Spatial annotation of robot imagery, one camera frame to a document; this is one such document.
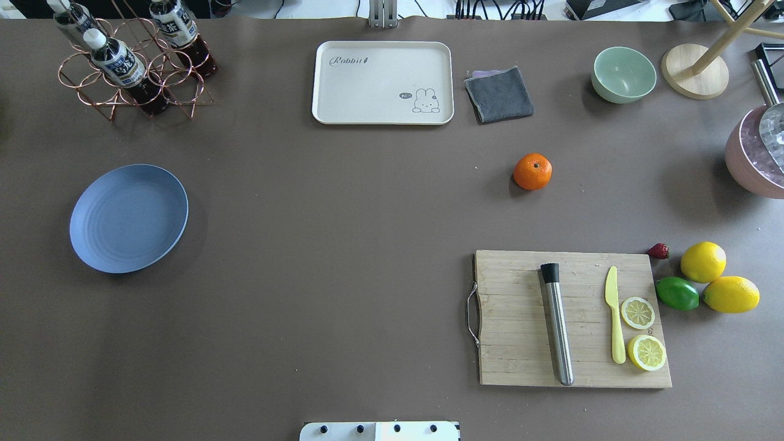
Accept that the wooden stand with round base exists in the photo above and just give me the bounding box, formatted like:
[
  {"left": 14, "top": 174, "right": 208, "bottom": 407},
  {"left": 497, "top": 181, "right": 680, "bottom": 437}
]
[{"left": 661, "top": 1, "right": 783, "bottom": 100}]

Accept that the lemon slice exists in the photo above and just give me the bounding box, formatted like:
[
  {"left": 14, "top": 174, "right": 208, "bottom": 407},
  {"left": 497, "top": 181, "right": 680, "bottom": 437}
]
[
  {"left": 620, "top": 296, "right": 655, "bottom": 330},
  {"left": 627, "top": 335, "right": 667, "bottom": 372}
]

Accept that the tea bottle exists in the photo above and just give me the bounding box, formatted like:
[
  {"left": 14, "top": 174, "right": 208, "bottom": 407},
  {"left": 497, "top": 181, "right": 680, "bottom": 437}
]
[
  {"left": 149, "top": 1, "right": 218, "bottom": 79},
  {"left": 82, "top": 28, "right": 168, "bottom": 115},
  {"left": 47, "top": 0, "right": 105, "bottom": 47}
]

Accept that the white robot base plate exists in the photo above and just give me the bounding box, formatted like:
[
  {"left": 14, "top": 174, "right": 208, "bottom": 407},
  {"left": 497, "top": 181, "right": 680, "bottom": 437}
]
[{"left": 299, "top": 421, "right": 461, "bottom": 440}]

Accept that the blue round plate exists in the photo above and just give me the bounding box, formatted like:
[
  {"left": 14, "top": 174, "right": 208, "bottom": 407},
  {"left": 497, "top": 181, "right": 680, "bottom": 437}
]
[{"left": 69, "top": 164, "right": 189, "bottom": 274}]

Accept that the small red strawberry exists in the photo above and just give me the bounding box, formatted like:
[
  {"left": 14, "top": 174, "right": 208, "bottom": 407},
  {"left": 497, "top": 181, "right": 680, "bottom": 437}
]
[{"left": 646, "top": 243, "right": 669, "bottom": 260}]

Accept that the orange mandarin fruit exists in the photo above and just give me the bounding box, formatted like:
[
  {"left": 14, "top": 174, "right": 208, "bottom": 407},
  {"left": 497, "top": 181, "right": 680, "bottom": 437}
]
[{"left": 513, "top": 153, "right": 552, "bottom": 190}]

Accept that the upper lemon slice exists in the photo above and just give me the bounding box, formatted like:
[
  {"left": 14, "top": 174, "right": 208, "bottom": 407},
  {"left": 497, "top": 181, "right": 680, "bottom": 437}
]
[{"left": 620, "top": 296, "right": 655, "bottom": 330}]

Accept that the cream rabbit tray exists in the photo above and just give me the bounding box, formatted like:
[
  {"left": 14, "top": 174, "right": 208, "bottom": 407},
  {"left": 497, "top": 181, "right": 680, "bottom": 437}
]
[{"left": 312, "top": 41, "right": 454, "bottom": 125}]

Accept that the lower yellow lemon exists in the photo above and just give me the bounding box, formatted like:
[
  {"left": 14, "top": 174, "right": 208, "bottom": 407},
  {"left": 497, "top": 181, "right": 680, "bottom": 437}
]
[{"left": 703, "top": 276, "right": 761, "bottom": 314}]

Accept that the yellow plastic knife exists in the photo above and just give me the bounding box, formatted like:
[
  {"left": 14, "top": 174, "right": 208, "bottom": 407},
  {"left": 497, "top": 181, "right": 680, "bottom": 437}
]
[{"left": 605, "top": 266, "right": 627, "bottom": 364}]

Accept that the yellow lemon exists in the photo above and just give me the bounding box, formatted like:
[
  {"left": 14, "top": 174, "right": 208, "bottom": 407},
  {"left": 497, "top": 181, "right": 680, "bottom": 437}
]
[
  {"left": 680, "top": 242, "right": 727, "bottom": 283},
  {"left": 703, "top": 276, "right": 761, "bottom": 314}
]

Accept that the front tea bottle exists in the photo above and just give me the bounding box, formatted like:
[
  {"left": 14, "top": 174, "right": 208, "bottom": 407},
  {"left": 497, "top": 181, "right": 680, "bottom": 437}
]
[{"left": 82, "top": 28, "right": 168, "bottom": 115}]

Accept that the upper yellow lemon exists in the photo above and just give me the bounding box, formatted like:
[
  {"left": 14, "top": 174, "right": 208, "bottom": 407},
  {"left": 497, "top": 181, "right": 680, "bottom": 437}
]
[{"left": 680, "top": 242, "right": 727, "bottom": 283}]

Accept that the light green bowl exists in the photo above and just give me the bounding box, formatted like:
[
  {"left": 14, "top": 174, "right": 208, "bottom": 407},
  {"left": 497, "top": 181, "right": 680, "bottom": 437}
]
[{"left": 591, "top": 47, "right": 657, "bottom": 104}]

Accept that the wooden cutting board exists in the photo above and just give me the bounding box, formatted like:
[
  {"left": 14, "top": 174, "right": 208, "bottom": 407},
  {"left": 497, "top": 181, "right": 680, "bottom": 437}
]
[{"left": 474, "top": 249, "right": 672, "bottom": 389}]

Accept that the left rear tea bottle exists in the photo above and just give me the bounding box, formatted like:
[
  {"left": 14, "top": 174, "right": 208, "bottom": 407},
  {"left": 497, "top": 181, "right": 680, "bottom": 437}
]
[{"left": 47, "top": 0, "right": 105, "bottom": 47}]

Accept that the right rear tea bottle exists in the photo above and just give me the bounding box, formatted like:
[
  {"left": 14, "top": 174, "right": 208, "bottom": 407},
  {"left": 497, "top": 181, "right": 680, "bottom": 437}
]
[{"left": 149, "top": 1, "right": 218, "bottom": 79}]

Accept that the grey metal mount post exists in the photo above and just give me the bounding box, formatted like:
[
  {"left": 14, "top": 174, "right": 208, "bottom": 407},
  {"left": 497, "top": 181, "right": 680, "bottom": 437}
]
[{"left": 369, "top": 0, "right": 398, "bottom": 29}]

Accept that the pink pot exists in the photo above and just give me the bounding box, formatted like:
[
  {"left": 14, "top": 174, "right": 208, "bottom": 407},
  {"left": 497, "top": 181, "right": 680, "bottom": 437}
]
[{"left": 725, "top": 59, "right": 783, "bottom": 199}]

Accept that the lower lemon slice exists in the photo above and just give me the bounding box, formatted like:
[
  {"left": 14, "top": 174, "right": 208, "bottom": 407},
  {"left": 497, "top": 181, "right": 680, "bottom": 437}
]
[{"left": 627, "top": 335, "right": 667, "bottom": 372}]

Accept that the black box at edge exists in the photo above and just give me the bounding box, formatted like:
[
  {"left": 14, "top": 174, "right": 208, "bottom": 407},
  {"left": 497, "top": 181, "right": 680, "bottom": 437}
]
[{"left": 754, "top": 42, "right": 783, "bottom": 87}]

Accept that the steel muddler black tip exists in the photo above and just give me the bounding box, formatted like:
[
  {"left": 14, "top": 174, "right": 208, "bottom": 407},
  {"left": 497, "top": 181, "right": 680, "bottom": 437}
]
[{"left": 540, "top": 263, "right": 575, "bottom": 386}]

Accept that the grey folded cloth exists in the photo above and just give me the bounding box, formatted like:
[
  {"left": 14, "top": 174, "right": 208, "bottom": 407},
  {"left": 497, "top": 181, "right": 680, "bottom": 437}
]
[{"left": 464, "top": 66, "right": 535, "bottom": 124}]

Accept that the green lime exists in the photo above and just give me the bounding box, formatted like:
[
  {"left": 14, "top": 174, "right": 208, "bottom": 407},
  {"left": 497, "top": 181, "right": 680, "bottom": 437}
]
[{"left": 655, "top": 276, "right": 700, "bottom": 312}]

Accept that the copper wire bottle rack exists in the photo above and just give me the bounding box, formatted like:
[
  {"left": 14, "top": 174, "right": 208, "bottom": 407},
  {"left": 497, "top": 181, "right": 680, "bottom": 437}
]
[{"left": 57, "top": 1, "right": 214, "bottom": 122}]

